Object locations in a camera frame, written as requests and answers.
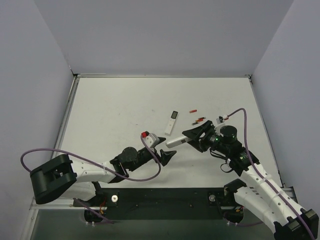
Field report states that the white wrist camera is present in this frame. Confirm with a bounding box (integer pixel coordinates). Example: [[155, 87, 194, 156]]
[[141, 131, 166, 148], [216, 115, 229, 125]]

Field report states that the aluminium rail frame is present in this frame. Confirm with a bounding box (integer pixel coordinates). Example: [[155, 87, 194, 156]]
[[34, 76, 283, 240]]

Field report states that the slim white remote with display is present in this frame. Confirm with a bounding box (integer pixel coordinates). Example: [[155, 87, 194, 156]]
[[164, 111, 178, 136]]

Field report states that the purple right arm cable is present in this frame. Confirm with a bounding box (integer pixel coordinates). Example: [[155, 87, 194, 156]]
[[226, 107, 316, 240]]

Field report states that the white remote with red keypad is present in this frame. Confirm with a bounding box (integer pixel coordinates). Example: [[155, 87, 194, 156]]
[[165, 135, 190, 149]]

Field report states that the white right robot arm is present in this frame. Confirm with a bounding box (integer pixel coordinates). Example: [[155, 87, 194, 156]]
[[182, 121, 319, 240]]

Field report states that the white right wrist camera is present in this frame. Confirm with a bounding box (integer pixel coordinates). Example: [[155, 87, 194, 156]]
[[216, 115, 229, 125]]

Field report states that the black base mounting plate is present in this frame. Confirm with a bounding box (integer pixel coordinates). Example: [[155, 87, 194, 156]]
[[72, 187, 240, 221]]

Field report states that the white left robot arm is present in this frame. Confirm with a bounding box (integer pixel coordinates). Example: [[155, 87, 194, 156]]
[[30, 147, 177, 206]]

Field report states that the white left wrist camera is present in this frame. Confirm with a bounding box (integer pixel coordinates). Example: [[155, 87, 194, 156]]
[[141, 131, 166, 148]]

